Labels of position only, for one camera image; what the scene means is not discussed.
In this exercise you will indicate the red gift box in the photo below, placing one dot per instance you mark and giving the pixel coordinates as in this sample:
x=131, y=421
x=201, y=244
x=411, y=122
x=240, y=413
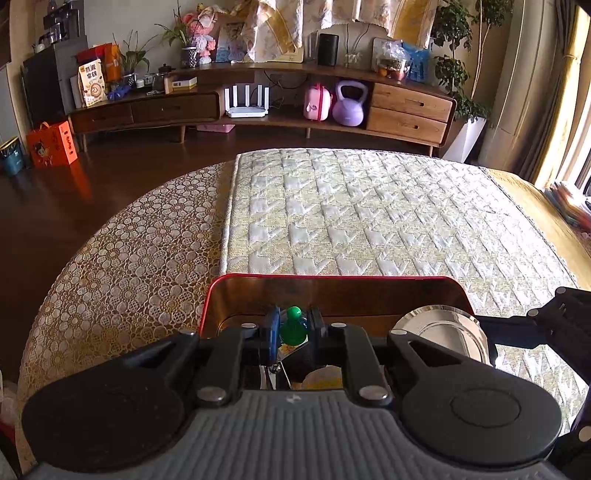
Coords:
x=108, y=60

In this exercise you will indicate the blue bin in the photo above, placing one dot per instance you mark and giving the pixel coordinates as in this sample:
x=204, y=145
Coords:
x=11, y=159

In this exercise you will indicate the blue paper bag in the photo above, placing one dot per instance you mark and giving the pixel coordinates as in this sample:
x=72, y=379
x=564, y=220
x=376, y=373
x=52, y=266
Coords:
x=419, y=64

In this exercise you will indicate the orange gift bag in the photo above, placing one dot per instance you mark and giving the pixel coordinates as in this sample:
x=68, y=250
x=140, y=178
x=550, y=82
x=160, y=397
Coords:
x=51, y=147

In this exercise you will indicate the red tin box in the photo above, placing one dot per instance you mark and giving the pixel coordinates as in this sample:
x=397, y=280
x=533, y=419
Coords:
x=346, y=295

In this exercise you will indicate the pink toy case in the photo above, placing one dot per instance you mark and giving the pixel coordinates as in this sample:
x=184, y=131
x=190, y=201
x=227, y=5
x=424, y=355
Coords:
x=317, y=104

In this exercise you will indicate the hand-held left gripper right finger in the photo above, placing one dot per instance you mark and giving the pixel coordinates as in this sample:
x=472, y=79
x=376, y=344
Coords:
x=315, y=330

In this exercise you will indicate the pink plush doll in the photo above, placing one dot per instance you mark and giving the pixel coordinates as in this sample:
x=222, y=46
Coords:
x=203, y=32

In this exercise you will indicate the green and cream toy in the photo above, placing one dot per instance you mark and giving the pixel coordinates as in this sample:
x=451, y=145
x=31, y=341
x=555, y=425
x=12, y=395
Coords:
x=293, y=330

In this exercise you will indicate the potted plant in patterned vase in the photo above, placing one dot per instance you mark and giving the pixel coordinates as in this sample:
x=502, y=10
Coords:
x=188, y=57

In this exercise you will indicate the printed snack bag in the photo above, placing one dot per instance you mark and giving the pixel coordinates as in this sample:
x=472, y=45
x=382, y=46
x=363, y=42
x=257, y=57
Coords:
x=92, y=85

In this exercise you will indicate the purple kettlebell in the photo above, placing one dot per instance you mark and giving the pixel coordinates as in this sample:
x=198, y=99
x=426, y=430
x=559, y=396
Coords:
x=350, y=110

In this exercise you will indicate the floral cloth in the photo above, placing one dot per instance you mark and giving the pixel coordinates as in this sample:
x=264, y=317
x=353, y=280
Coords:
x=277, y=27

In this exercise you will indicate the white standing air conditioner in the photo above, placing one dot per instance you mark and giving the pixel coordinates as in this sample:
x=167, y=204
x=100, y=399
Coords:
x=521, y=92

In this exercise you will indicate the wooden television cabinet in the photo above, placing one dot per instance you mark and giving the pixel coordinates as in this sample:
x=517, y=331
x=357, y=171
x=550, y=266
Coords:
x=411, y=99

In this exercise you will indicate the quilted cream mat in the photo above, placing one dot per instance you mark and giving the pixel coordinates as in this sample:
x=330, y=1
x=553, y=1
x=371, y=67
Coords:
x=369, y=207

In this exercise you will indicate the black mini fridge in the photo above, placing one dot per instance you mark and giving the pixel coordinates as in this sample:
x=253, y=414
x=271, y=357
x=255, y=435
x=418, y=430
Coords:
x=46, y=83

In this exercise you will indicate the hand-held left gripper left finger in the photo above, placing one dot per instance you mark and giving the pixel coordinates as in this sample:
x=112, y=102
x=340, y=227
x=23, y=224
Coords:
x=273, y=330

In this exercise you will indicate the plastic bag of fruit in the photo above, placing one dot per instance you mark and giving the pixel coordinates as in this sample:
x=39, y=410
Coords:
x=392, y=62

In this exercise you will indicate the stack of colourful folders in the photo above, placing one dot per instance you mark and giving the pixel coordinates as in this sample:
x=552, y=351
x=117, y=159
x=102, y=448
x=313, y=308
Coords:
x=568, y=203

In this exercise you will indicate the yellow curtain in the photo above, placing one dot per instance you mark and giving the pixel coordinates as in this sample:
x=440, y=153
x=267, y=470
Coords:
x=568, y=115

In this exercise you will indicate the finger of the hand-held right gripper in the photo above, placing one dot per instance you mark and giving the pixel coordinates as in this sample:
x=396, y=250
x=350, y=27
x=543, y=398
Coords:
x=554, y=318
x=584, y=434

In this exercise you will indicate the black coffee machine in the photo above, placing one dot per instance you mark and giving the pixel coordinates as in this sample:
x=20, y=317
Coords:
x=62, y=23

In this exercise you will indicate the round metal ashtray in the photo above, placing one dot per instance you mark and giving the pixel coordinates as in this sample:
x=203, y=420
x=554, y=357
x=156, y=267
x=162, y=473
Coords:
x=443, y=327

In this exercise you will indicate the black cylinder speaker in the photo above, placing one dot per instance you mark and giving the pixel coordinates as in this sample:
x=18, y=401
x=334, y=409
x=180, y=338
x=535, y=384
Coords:
x=328, y=50

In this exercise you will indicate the pink flat box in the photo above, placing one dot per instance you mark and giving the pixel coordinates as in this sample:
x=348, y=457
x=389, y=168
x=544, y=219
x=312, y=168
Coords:
x=214, y=128

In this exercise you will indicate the white and wood box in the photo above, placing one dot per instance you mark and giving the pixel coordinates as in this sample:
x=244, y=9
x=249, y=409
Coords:
x=181, y=84

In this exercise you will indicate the tall potted tree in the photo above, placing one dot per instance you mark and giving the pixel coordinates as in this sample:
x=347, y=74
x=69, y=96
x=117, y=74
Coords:
x=452, y=69

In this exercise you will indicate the white router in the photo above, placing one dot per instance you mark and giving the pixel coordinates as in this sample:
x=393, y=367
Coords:
x=247, y=112

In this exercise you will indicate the small black kettle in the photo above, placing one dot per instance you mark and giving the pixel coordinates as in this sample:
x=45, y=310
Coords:
x=162, y=78

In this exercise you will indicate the small green potted plant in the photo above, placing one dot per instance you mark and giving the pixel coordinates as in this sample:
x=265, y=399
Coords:
x=131, y=60

